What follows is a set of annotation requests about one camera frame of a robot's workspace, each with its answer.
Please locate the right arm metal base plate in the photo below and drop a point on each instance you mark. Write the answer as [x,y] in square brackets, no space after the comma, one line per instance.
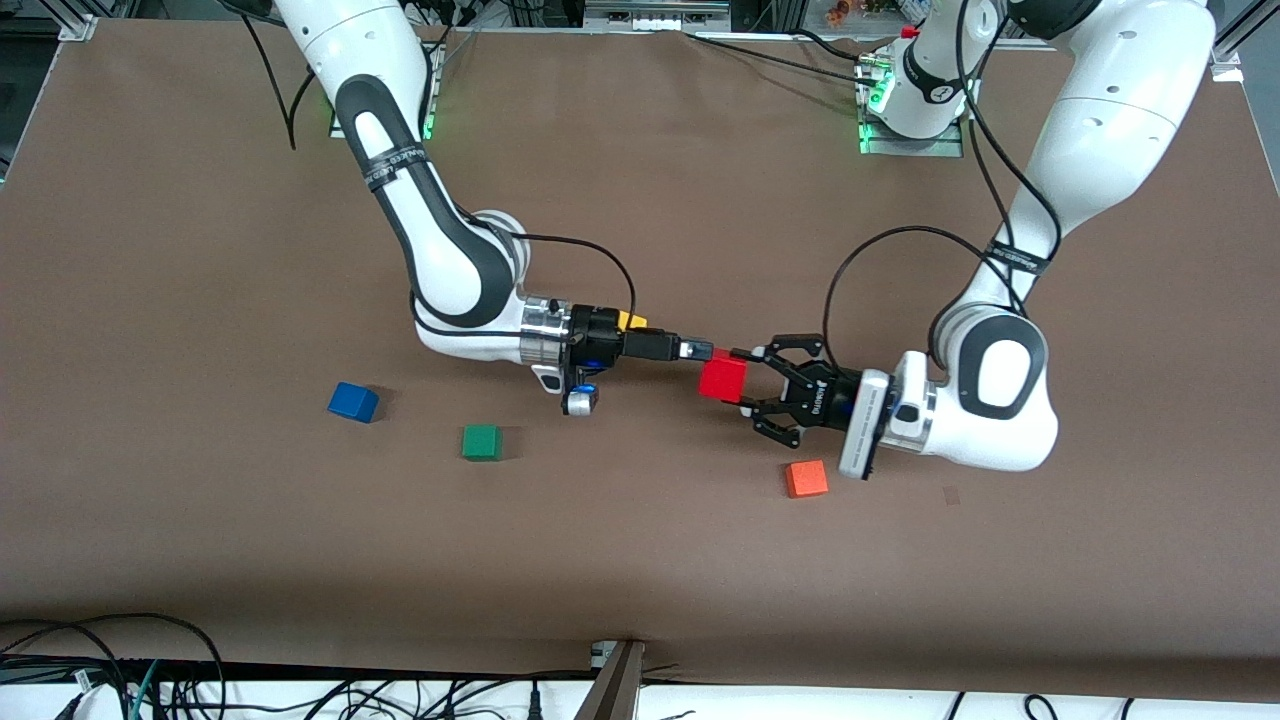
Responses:
[434,110]

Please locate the green cube block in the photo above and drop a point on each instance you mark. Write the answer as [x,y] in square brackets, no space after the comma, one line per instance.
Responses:
[481,441]

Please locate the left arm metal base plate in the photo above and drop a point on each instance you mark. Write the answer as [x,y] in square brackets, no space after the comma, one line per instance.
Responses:
[915,147]

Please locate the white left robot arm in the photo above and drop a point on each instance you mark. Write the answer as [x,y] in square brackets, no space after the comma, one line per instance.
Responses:
[1100,110]

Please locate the yellow cube block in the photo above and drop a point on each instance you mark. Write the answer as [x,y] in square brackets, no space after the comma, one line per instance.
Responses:
[633,320]

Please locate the blue cube block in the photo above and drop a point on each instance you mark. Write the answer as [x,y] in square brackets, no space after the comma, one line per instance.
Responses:
[352,401]

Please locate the red cube block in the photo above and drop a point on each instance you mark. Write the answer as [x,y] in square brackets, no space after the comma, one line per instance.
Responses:
[725,382]

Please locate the grey power strip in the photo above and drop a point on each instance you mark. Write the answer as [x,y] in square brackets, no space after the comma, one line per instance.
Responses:
[655,15]

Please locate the aluminium camera post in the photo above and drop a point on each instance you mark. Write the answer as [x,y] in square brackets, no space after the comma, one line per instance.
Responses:
[615,690]

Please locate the orange cube block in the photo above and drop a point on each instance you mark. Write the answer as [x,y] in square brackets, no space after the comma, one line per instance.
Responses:
[806,478]

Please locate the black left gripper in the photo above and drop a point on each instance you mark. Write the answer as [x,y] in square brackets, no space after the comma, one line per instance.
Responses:
[832,394]

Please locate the metal corner bracket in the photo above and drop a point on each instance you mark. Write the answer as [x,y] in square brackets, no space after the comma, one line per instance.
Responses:
[1225,58]
[78,25]

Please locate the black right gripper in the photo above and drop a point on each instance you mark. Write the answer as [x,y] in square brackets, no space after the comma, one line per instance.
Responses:
[598,335]

